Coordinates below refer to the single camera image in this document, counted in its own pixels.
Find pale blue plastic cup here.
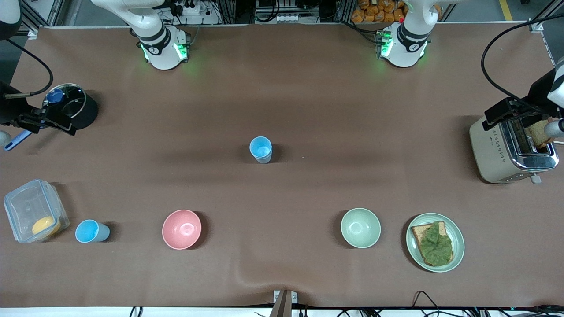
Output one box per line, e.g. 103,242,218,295
252,147,273,165

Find glass lid blue knob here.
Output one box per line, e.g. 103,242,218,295
46,84,87,121

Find brown bread slice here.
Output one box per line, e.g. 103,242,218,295
528,119,555,149

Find beige chrome toaster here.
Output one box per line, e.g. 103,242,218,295
469,106,560,185

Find clear plastic food container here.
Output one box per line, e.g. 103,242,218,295
4,178,71,244

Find orange round food piece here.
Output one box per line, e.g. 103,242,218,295
32,215,62,237

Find green plate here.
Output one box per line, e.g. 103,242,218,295
406,213,466,273

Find toast slice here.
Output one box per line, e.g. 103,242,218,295
411,221,455,267

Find green lettuce leaf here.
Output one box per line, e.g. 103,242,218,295
418,221,454,266

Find orange snack bag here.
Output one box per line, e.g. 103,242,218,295
351,0,444,24

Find pink bowl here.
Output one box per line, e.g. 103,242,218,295
162,209,202,251

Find power strip with plugs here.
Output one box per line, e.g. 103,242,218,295
169,0,204,16

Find green bowl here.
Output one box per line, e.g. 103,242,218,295
340,207,382,249

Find brown table cloth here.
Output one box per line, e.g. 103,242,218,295
0,22,564,309

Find black pot blue handle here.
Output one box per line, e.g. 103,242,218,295
4,83,99,151

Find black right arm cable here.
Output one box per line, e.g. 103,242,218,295
0,38,54,97

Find black looped cable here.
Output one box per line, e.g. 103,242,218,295
412,290,442,317

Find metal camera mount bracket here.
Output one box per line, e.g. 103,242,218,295
269,289,298,317

